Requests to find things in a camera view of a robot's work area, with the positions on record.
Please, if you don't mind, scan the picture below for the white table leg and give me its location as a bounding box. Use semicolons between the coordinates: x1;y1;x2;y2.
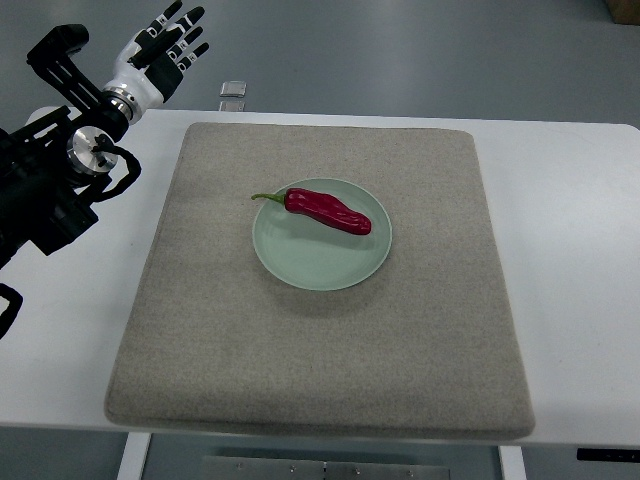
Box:
116;432;152;480
498;446;527;480

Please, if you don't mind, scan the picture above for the beige felt mat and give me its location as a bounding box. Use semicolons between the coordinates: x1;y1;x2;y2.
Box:
105;123;535;440

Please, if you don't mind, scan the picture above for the red chili pepper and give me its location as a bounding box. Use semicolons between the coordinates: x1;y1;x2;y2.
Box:
251;188;372;236

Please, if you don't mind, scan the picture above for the cardboard box corner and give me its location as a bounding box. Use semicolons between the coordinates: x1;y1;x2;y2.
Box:
605;0;640;26

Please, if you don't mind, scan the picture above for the light green plate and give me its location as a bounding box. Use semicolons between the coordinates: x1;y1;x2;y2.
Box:
252;178;392;291

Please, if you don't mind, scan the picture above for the black table control panel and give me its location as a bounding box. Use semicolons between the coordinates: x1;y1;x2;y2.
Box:
576;448;640;463

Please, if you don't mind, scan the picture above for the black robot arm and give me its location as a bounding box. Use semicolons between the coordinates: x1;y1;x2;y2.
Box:
1;24;141;265

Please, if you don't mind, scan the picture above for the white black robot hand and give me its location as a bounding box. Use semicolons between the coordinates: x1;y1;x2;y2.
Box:
103;1;209;115

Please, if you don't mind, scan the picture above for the white table leg right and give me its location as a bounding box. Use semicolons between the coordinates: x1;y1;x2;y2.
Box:
498;446;527;480

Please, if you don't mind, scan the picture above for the white table leg left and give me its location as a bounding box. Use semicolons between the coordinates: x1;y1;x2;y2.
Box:
116;432;152;480

